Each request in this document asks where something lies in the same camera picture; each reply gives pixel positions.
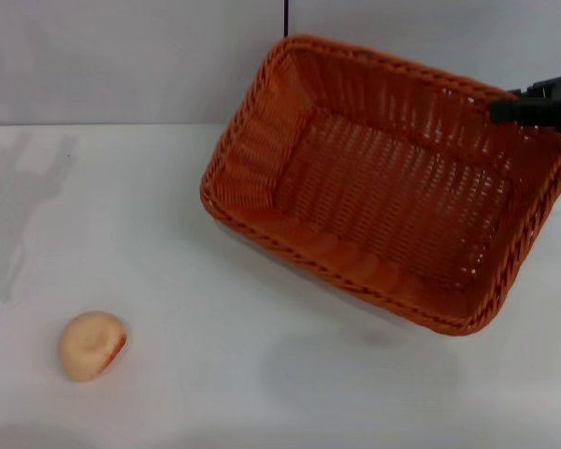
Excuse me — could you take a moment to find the orange woven plastic basket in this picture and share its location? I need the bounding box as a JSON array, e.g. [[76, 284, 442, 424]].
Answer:
[[199, 33, 561, 338]]

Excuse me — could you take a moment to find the pale peach fruit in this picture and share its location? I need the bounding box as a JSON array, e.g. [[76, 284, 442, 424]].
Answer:
[[57, 310, 128, 384]]

